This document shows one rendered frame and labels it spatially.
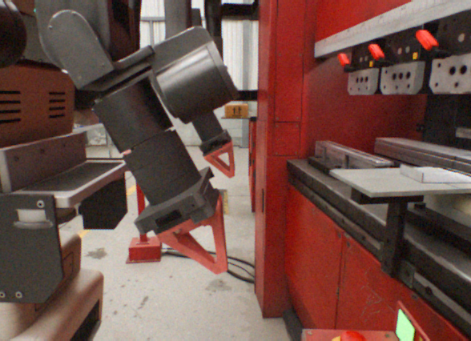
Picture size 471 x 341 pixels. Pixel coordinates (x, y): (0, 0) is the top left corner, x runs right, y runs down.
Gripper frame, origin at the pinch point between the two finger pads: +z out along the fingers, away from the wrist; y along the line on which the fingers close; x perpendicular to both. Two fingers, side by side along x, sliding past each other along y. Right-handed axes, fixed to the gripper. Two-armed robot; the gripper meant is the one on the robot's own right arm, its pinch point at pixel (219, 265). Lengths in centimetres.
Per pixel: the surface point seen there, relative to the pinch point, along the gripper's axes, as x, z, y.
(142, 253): 103, 52, 178
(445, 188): -36.6, 18.2, 28.1
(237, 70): -29, -69, 732
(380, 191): -24.8, 12.2, 25.8
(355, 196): -22.1, 15.0, 34.5
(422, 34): -52, -8, 47
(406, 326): -17.1, 28.2, 12.7
